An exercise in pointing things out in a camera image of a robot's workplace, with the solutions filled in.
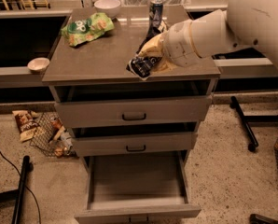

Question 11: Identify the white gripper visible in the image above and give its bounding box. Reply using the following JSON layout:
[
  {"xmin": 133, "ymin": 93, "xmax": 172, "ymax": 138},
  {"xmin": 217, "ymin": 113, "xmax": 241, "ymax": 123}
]
[{"xmin": 138, "ymin": 20, "xmax": 202, "ymax": 74}]

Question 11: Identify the blue chip bag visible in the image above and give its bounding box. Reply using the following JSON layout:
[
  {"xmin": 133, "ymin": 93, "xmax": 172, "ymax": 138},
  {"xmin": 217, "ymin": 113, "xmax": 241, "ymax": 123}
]
[{"xmin": 126, "ymin": 21, "xmax": 167, "ymax": 79}]

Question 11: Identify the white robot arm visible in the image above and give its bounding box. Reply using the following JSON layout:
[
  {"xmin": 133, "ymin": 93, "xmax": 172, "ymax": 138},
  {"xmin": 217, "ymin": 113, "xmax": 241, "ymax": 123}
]
[{"xmin": 139, "ymin": 0, "xmax": 278, "ymax": 71}]

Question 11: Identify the white bowl on counter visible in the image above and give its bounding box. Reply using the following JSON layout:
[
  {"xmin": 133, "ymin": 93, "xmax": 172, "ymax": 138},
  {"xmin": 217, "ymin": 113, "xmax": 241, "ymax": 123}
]
[{"xmin": 94, "ymin": 0, "xmax": 121, "ymax": 19}]

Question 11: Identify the grey drawer cabinet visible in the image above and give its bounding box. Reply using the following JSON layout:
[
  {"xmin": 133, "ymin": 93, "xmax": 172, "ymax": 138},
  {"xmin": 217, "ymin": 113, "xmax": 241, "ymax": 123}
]
[{"xmin": 41, "ymin": 5, "xmax": 222, "ymax": 161}]

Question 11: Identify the green chip bag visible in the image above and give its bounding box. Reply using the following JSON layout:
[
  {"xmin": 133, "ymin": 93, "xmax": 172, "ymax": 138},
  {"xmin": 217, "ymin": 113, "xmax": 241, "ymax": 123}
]
[{"xmin": 61, "ymin": 12, "xmax": 115, "ymax": 47}]

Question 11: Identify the grey top drawer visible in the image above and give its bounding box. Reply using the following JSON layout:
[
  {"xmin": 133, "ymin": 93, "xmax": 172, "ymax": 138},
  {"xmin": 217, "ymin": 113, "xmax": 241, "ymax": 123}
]
[{"xmin": 55, "ymin": 96, "xmax": 211, "ymax": 128}]

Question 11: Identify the grey middle drawer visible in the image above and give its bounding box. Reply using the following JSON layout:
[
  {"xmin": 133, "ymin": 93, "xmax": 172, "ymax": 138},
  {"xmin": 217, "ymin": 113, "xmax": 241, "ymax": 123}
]
[{"xmin": 73, "ymin": 132, "xmax": 197, "ymax": 157}]

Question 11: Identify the grey open bottom drawer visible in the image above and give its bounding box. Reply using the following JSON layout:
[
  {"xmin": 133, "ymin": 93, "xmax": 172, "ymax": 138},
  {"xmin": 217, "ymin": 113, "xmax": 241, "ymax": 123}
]
[{"xmin": 75, "ymin": 151, "xmax": 201, "ymax": 224}]

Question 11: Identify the brown snack bag on floor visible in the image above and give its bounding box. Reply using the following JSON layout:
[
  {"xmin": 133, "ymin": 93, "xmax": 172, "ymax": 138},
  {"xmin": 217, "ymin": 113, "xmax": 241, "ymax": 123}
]
[{"xmin": 12, "ymin": 110, "xmax": 44, "ymax": 142}]

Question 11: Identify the dark drink can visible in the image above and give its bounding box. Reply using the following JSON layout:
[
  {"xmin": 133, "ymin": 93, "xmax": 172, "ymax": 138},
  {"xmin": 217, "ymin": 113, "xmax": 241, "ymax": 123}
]
[{"xmin": 149, "ymin": 0, "xmax": 163, "ymax": 27}]

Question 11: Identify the small white bowl on ledge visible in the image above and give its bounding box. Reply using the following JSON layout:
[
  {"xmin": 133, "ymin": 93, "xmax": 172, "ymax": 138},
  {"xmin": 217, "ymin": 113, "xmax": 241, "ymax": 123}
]
[{"xmin": 27, "ymin": 57, "xmax": 49, "ymax": 73}]

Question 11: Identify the black stand leg right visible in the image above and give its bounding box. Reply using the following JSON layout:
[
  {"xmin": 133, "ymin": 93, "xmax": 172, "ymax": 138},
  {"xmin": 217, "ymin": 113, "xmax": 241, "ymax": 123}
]
[{"xmin": 229, "ymin": 96, "xmax": 278, "ymax": 152}]

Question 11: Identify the black stand leg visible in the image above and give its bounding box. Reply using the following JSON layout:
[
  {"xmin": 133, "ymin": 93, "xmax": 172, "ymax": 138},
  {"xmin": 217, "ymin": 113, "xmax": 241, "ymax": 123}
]
[
  {"xmin": 0, "ymin": 156, "xmax": 32, "ymax": 224},
  {"xmin": 229, "ymin": 96, "xmax": 278, "ymax": 152}
]

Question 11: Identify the black stand leg left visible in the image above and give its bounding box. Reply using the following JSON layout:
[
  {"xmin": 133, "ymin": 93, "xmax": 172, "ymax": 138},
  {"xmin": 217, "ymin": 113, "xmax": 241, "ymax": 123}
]
[{"xmin": 0, "ymin": 156, "xmax": 32, "ymax": 224}]

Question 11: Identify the wire basket on floor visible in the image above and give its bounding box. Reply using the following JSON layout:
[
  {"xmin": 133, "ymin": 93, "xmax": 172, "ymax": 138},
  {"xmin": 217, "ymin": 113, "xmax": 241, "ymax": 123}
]
[{"xmin": 30, "ymin": 112, "xmax": 76, "ymax": 158}]

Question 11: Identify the black cable on floor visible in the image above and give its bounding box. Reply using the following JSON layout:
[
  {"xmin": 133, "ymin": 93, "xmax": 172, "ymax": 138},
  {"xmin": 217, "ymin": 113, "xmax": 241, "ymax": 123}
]
[{"xmin": 0, "ymin": 131, "xmax": 42, "ymax": 224}]

